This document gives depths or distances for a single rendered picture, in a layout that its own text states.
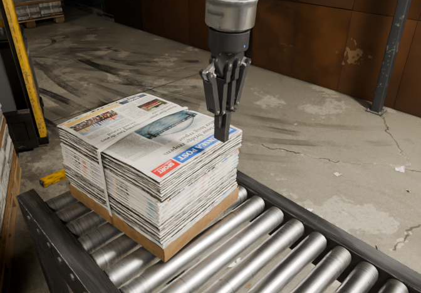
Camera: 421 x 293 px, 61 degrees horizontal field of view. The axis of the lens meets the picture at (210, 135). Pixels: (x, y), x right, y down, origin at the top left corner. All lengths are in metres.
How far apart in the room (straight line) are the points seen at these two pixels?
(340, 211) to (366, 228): 0.17
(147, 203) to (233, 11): 0.42
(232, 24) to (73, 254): 0.63
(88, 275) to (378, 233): 1.70
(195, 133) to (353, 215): 1.58
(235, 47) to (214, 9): 0.07
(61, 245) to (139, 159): 0.31
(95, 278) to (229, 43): 0.57
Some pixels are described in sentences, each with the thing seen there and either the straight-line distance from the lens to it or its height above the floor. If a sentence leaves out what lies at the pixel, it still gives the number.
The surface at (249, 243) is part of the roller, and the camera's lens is 0.93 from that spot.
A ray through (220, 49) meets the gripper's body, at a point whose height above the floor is 1.27.
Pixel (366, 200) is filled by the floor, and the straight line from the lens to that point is 2.45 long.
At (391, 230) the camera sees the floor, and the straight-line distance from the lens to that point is 2.30.
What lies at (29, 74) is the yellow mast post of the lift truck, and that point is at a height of 0.59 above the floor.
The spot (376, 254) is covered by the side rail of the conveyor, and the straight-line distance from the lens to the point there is 0.96.
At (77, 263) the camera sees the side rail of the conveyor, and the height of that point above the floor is 0.80.
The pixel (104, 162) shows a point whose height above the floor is 1.00.
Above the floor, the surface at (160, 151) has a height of 1.03.
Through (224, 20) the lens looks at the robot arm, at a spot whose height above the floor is 1.32.
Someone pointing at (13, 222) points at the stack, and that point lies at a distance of 2.35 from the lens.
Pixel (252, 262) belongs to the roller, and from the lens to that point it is 0.87.
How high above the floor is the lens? 1.46
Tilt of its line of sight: 30 degrees down
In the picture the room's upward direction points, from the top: straight up
